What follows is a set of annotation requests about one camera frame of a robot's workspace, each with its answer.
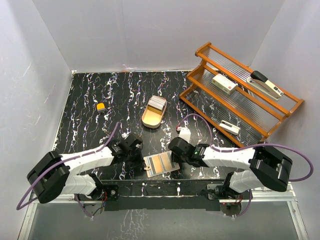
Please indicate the orange card magnetic stripe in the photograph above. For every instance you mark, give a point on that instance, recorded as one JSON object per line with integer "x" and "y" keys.
{"x": 156, "y": 165}

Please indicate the beige leather card holder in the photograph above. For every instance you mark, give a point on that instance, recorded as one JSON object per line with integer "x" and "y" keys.
{"x": 147, "y": 167}

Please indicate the orange yellow small block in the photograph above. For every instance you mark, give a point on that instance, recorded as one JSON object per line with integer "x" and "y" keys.
{"x": 100, "y": 107}

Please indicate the white staples box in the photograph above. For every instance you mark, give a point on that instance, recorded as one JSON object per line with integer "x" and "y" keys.
{"x": 224, "y": 83}

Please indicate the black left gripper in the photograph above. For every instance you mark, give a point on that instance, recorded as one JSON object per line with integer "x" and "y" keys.
{"x": 139, "y": 162}

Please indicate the orange wooden shelf rack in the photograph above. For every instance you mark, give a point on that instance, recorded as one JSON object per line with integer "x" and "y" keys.
{"x": 257, "y": 115}

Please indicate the large black beige stapler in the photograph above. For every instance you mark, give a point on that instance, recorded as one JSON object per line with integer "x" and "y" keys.
{"x": 261, "y": 83}

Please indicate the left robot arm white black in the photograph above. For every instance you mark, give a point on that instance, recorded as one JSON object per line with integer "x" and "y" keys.
{"x": 62, "y": 174}

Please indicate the white card stack in tray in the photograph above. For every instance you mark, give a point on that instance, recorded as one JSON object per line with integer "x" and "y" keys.
{"x": 157, "y": 103}

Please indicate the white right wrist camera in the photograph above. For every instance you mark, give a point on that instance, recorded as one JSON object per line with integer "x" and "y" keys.
{"x": 184, "y": 133}

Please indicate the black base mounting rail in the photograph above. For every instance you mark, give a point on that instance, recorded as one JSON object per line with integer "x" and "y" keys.
{"x": 175, "y": 194}

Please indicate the beige oval card tray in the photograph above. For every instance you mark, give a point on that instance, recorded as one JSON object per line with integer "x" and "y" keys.
{"x": 152, "y": 118}

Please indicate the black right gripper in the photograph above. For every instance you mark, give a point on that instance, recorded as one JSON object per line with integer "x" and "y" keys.
{"x": 176, "y": 158}

